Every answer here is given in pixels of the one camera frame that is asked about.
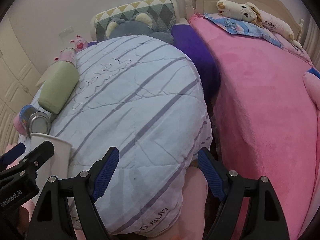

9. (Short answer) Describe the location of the white purple striped quilt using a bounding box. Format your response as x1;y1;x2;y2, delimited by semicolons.
50;35;213;237

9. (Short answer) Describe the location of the beige curtain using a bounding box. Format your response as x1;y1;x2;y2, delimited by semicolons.
303;16;320;69

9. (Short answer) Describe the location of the cream built-in wardrobe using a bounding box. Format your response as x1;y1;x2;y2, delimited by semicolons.
0;16;41;154

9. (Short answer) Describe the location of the pink fleece blanket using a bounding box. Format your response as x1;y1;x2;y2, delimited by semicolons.
189;16;319;239

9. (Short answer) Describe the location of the triangle pattern cushion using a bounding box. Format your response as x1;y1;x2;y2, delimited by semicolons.
90;0;181;42

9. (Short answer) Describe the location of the pink blue plush toy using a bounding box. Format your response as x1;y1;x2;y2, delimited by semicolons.
303;68;320;118

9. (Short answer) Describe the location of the green plastic cup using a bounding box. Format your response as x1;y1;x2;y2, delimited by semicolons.
38;61;80;114

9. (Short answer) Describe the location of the white paper cup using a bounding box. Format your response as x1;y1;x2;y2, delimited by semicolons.
31;133;72;184

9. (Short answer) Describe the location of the light pink blanket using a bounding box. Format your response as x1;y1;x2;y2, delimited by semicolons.
4;143;209;240

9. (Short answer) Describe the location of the blue black CoolTowel can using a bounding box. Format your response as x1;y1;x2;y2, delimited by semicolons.
19;105;51;137

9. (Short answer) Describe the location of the purple blanket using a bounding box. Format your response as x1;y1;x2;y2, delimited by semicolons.
87;23;222;98

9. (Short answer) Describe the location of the grey cat plush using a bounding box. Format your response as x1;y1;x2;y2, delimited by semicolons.
105;12;174;45

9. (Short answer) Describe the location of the white bedside table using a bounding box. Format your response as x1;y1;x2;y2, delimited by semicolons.
35;65;55;88

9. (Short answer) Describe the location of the white wall socket panel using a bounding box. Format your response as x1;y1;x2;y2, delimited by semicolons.
58;26;74;38

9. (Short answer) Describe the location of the white dog plush pillow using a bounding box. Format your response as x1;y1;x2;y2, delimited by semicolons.
216;0;303;49

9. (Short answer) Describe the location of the pink label clear bottle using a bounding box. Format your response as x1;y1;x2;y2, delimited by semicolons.
57;48;77;67

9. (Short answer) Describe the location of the blue cartoon pillow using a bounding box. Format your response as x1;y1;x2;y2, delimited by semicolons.
204;13;282;48

